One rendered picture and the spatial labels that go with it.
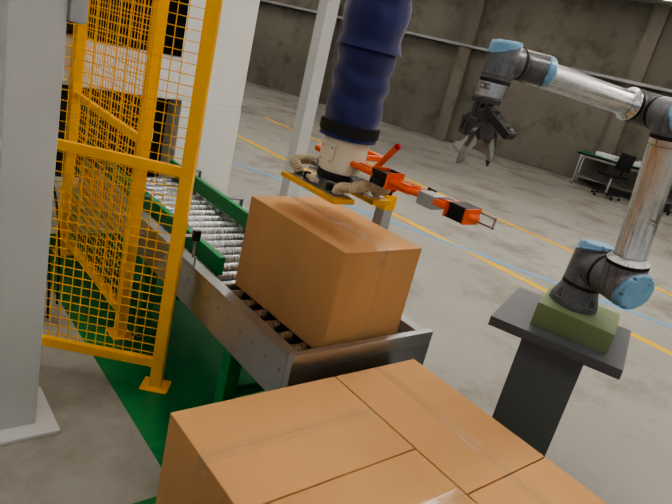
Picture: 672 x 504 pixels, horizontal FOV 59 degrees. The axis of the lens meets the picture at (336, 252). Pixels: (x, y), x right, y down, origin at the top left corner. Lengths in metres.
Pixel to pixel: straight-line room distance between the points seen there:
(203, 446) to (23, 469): 0.91
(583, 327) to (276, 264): 1.19
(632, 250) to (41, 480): 2.19
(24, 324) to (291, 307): 0.93
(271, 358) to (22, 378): 0.91
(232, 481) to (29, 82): 1.30
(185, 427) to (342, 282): 0.72
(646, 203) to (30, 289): 2.13
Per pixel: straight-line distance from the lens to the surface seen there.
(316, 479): 1.63
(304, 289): 2.17
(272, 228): 2.31
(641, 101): 2.29
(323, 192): 2.13
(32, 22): 2.03
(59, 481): 2.36
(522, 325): 2.42
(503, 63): 1.82
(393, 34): 2.15
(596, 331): 2.44
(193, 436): 1.68
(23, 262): 2.22
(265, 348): 2.12
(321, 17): 5.17
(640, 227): 2.30
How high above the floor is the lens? 1.58
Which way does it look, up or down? 19 degrees down
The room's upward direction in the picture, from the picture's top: 14 degrees clockwise
